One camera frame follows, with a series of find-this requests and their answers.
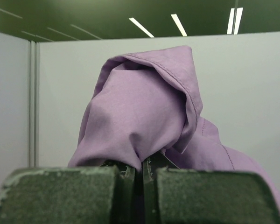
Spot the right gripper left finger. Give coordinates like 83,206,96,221
0,161,138,224

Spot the left aluminium corner post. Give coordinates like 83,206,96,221
29,41,40,168

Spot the purple cloth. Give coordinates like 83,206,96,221
68,46,280,211

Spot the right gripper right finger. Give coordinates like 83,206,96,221
142,152,280,224

